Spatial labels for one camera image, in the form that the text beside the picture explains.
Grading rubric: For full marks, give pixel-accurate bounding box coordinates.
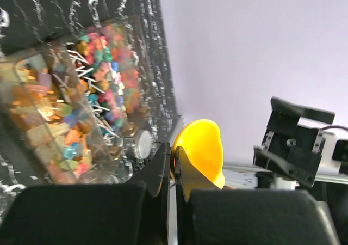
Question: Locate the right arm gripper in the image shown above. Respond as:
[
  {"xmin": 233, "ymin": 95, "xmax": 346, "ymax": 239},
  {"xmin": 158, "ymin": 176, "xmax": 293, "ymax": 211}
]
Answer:
[{"xmin": 174, "ymin": 96, "xmax": 339, "ymax": 244}]

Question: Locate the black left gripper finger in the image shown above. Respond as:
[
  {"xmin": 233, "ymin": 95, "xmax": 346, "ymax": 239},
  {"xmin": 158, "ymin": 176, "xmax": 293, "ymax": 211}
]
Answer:
[{"xmin": 1, "ymin": 143, "xmax": 170, "ymax": 244}]

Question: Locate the round clear jar lid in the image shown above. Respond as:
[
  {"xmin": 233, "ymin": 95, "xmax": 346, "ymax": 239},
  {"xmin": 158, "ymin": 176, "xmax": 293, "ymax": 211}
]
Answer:
[{"xmin": 135, "ymin": 130, "xmax": 153, "ymax": 160}]

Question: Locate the clear acrylic candy tray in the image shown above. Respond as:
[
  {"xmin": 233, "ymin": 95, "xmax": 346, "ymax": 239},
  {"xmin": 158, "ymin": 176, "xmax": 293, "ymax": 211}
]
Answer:
[{"xmin": 1, "ymin": 16, "xmax": 153, "ymax": 184}]

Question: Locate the aluminium frame rail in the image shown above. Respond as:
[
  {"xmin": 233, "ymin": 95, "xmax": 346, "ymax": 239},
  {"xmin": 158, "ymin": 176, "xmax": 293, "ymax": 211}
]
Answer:
[{"xmin": 222, "ymin": 163, "xmax": 347, "ymax": 189}]

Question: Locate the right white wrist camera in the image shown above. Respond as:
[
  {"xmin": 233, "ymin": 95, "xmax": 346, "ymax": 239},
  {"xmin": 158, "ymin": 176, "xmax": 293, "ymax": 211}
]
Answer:
[{"xmin": 318, "ymin": 125, "xmax": 347, "ymax": 175}]

